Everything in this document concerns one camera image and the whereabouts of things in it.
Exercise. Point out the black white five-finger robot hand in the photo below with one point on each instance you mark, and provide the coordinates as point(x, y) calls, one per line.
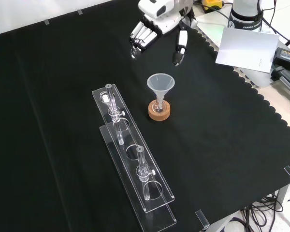
point(166, 17)

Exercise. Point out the clear plastic funnel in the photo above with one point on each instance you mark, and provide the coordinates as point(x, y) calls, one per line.
point(159, 84)

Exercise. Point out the glass round-bottom flask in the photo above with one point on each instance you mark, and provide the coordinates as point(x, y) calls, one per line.
point(158, 109)

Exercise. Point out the clear funnel stand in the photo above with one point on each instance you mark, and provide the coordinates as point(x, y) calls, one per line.
point(133, 174)

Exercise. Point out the yellow stop button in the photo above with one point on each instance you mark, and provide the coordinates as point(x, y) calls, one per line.
point(211, 3)

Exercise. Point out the black cloth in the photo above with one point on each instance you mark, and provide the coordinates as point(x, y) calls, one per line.
point(207, 120)

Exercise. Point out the black power adapter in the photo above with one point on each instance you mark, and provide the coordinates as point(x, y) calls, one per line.
point(287, 58)

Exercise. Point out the grey table leg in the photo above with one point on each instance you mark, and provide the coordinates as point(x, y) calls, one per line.
point(284, 193)

